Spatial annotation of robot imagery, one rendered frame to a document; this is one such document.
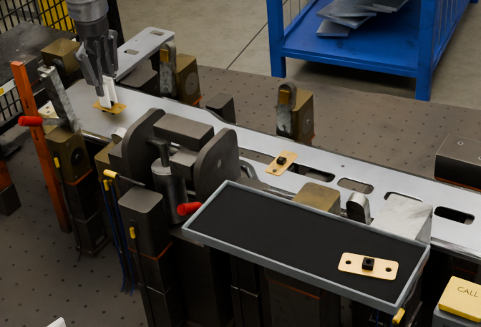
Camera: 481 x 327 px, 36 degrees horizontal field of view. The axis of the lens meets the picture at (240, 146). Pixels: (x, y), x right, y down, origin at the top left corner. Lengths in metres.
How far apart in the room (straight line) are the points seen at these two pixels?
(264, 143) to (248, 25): 2.75
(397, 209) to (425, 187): 0.23
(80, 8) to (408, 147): 1.00
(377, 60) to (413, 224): 2.33
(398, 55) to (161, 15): 1.61
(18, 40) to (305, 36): 1.95
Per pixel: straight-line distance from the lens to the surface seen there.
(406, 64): 3.53
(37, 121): 1.63
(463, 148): 1.60
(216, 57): 4.06
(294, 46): 3.70
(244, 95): 2.39
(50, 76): 1.62
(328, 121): 2.24
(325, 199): 1.37
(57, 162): 1.72
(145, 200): 1.41
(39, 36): 2.20
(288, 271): 1.13
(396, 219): 1.29
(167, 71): 1.87
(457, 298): 1.11
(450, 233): 1.44
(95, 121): 1.82
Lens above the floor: 1.97
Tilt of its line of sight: 36 degrees down
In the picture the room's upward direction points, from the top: 6 degrees counter-clockwise
